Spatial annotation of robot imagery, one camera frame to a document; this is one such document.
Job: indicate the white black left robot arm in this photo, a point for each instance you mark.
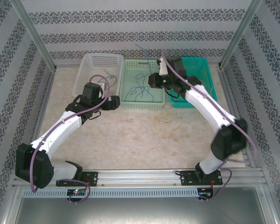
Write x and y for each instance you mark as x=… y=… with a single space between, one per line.
x=60 y=130

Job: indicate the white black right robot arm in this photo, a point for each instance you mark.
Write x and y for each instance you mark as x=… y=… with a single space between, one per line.
x=205 y=105

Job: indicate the light green plastic basket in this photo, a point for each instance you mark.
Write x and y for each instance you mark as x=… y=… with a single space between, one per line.
x=130 y=67

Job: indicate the teal plastic mesh basket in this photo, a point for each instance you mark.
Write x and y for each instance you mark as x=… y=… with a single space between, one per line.
x=200 y=67

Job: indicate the white plastic mesh basket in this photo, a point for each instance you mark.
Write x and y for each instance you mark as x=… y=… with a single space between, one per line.
x=95 y=65

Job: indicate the aluminium side rail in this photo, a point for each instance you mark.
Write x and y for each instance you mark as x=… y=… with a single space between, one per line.
x=45 y=100
x=228 y=93

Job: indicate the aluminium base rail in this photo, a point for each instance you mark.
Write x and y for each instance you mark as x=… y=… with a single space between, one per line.
x=135 y=177

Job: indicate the aluminium frame post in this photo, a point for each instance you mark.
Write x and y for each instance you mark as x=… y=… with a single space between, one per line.
x=32 y=32
x=240 y=32

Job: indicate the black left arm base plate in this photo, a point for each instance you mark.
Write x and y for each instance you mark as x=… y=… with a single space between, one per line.
x=91 y=178

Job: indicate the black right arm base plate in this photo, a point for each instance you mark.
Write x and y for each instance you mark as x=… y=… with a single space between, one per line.
x=187 y=178

